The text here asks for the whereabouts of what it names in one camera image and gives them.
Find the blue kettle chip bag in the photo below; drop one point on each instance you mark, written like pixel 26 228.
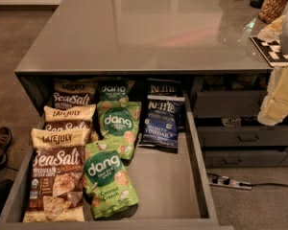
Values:
pixel 161 122
pixel 164 87

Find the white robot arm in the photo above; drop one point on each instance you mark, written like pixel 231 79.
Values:
pixel 283 36

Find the grey right upper drawer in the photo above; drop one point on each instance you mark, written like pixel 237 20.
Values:
pixel 217 104

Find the grey right middle drawer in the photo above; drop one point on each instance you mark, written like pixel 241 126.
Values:
pixel 243 136

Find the grey right bottom drawer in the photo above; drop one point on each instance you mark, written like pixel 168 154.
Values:
pixel 245 158

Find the grey open top drawer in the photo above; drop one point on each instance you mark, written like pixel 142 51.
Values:
pixel 173 191

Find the middle green Dang bag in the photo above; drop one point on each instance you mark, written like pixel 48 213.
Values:
pixel 119 123

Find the green dang bag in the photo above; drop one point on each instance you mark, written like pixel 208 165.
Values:
pixel 119 123
pixel 114 89
pixel 106 181

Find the back green Dang bag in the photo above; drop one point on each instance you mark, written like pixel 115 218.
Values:
pixel 114 89

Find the front green Dang bag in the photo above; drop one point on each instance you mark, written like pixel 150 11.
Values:
pixel 106 181

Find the middle Late July chip bag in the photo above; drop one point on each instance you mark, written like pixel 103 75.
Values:
pixel 77 117

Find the late july chip bag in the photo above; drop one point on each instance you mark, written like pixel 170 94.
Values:
pixel 56 188
pixel 70 93
pixel 77 117

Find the back Late July chip bag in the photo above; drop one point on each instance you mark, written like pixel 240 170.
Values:
pixel 70 93

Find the front Late July chip bag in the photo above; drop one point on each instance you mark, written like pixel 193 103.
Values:
pixel 56 188

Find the black white fiducial marker tile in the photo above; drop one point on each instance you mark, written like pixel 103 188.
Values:
pixel 271 52

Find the white power strip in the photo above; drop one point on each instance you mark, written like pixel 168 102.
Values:
pixel 224 181

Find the brown shoe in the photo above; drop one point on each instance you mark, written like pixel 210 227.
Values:
pixel 5 142

